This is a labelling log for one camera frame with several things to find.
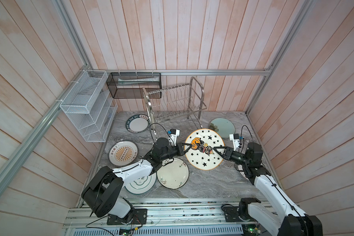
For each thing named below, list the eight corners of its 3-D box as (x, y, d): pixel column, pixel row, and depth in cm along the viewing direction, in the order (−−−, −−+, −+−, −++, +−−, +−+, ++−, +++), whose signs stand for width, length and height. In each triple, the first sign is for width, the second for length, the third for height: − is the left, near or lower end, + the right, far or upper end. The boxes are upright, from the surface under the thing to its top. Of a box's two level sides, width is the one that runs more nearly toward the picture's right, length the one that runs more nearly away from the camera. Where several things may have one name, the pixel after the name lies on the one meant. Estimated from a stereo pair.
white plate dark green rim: (124, 133, 110) (123, 131, 108) (129, 115, 122) (128, 114, 120) (148, 133, 110) (147, 131, 108) (150, 116, 122) (150, 114, 120)
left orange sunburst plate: (105, 166, 93) (104, 165, 92) (113, 142, 105) (112, 140, 103) (135, 166, 93) (134, 165, 92) (139, 142, 105) (138, 140, 103)
